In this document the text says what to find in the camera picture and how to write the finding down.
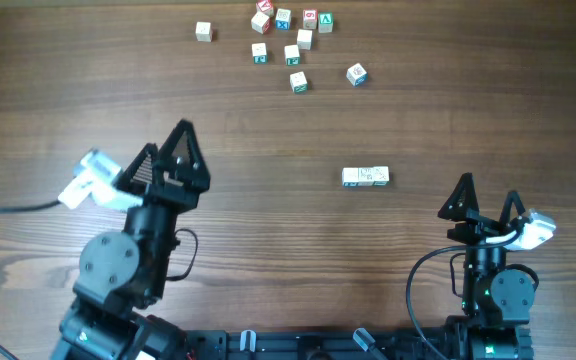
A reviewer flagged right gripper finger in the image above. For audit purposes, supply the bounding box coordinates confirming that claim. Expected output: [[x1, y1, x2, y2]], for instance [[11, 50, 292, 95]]
[[499, 190, 525, 225], [438, 173, 479, 221]]

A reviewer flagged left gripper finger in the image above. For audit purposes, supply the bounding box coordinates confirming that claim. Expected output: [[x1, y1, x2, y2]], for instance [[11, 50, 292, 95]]
[[115, 143, 158, 195], [153, 119, 211, 193]]

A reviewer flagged green Z letter block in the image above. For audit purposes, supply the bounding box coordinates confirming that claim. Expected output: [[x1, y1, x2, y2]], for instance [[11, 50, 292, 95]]
[[372, 166, 390, 186]]

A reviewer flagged red M letter block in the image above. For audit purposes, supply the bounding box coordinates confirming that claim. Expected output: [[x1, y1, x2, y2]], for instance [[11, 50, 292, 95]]
[[357, 167, 375, 186]]

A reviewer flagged blue edged wooden block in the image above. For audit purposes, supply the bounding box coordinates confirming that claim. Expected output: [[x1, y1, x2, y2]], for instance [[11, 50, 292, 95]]
[[342, 167, 359, 187]]

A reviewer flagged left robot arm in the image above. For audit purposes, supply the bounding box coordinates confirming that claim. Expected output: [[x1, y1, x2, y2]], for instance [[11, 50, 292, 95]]
[[51, 119, 210, 359]]

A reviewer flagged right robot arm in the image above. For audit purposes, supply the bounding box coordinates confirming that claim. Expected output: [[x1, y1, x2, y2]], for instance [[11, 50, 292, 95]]
[[438, 173, 538, 360]]

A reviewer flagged green edged block lower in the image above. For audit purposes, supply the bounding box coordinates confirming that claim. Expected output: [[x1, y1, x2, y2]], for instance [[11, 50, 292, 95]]
[[289, 71, 308, 94]]

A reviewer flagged green edged block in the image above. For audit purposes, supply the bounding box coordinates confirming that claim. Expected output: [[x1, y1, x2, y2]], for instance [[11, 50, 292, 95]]
[[289, 71, 308, 94], [284, 45, 301, 66], [251, 43, 268, 64]]

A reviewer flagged green edged block left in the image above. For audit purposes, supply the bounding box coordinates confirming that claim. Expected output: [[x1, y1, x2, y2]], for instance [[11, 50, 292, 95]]
[[251, 43, 268, 64]]

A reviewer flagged plain wooden block far left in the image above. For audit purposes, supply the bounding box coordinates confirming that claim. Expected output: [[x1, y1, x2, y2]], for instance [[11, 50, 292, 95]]
[[195, 21, 213, 42]]

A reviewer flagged plain wooden block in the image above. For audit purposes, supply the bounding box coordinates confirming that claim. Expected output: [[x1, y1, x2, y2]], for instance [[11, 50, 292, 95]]
[[195, 21, 213, 42], [297, 29, 313, 50]]

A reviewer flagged green edged block middle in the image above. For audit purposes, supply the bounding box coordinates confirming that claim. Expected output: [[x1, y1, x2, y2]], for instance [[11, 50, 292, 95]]
[[284, 45, 301, 66]]

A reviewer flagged red edged wooden block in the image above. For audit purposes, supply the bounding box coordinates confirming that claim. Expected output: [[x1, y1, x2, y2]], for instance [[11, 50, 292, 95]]
[[251, 12, 270, 34]]

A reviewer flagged blue D letter block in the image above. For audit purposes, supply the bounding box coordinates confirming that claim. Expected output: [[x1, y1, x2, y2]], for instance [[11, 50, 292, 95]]
[[346, 63, 367, 87]]

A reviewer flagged plain wooden block centre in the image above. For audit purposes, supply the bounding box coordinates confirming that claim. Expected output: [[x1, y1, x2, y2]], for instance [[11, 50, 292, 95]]
[[297, 29, 313, 50]]

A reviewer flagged blue X letter block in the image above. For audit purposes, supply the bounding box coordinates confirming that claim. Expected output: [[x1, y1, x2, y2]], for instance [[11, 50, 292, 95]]
[[275, 8, 292, 30]]

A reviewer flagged red letter block top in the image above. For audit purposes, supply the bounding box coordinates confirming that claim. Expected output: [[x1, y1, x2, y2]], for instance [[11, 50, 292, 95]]
[[256, 0, 274, 17]]

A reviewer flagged red number 6 block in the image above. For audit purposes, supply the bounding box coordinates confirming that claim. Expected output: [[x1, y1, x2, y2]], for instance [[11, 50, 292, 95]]
[[302, 9, 318, 30]]

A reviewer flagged green letter A block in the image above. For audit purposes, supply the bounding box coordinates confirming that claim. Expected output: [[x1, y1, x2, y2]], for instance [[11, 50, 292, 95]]
[[318, 12, 334, 33]]

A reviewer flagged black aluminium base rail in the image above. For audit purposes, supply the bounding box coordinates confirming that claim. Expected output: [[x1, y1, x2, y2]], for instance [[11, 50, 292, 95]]
[[87, 327, 535, 360]]

